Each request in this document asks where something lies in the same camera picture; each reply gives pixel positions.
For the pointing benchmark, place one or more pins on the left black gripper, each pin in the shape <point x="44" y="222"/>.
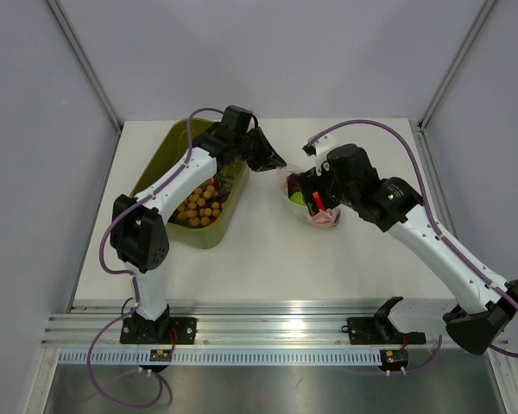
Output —
<point x="267" y="159"/>

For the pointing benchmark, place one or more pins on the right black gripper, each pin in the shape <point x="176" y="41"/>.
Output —
<point x="313" y="184"/>

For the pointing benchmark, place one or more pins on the clear zip top bag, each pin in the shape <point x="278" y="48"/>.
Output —
<point x="323" y="220"/>

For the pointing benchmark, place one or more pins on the olive green plastic bin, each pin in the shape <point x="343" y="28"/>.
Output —
<point x="230" y="181"/>

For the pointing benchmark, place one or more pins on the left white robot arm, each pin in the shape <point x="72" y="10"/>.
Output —
<point x="138" y="232"/>

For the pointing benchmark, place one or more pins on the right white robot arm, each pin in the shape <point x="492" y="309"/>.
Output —
<point x="484" y="302"/>

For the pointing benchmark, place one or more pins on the tan longan bunch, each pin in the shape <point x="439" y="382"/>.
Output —
<point x="201" y="208"/>

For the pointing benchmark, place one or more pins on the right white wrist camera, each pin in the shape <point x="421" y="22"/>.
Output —
<point x="321" y="144"/>

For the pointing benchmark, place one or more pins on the right aluminium frame post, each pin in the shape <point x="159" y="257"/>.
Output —
<point x="465" y="47"/>

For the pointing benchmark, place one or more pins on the aluminium frame post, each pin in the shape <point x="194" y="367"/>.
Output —
<point x="74" y="43"/>
<point x="465" y="47"/>

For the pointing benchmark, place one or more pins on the aluminium mounting rail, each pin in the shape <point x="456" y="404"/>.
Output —
<point x="226" y="324"/>

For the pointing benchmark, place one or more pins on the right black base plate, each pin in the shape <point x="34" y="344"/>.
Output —
<point x="378" y="331"/>

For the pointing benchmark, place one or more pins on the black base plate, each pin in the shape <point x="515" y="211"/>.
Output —
<point x="378" y="331"/>
<point x="177" y="330"/>

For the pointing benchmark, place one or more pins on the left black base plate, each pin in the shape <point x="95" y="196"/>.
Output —
<point x="177" y="330"/>

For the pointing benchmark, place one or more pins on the white slotted cable duct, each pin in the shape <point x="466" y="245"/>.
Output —
<point x="223" y="357"/>

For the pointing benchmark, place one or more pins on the left aluminium frame post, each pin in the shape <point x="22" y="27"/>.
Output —
<point x="74" y="43"/>

